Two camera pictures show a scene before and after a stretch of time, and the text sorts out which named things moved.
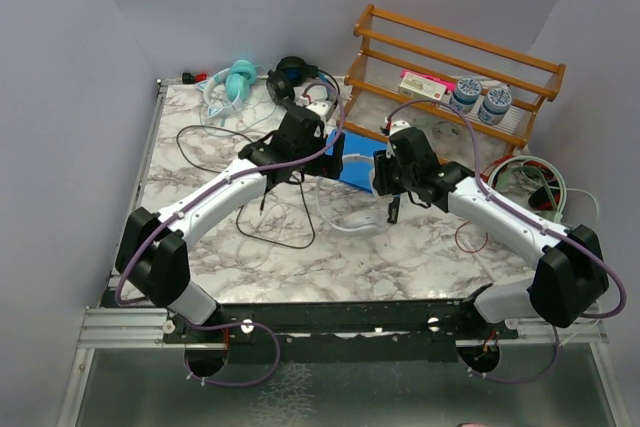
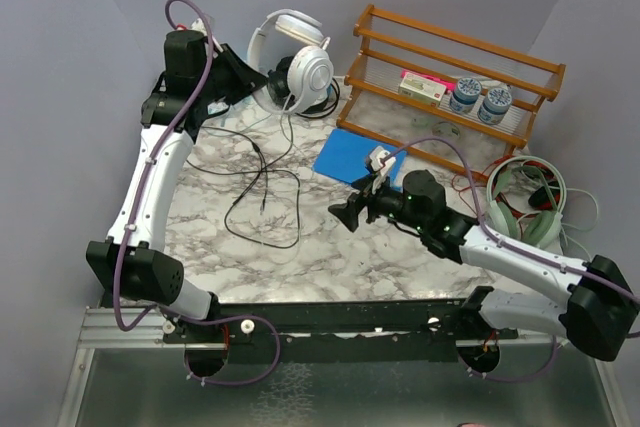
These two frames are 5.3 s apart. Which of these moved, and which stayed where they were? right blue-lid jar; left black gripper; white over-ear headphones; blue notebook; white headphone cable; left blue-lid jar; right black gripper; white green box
Moved: white over-ear headphones; right black gripper; left black gripper; white headphone cable
Stayed: blue notebook; white green box; right blue-lid jar; left blue-lid jar
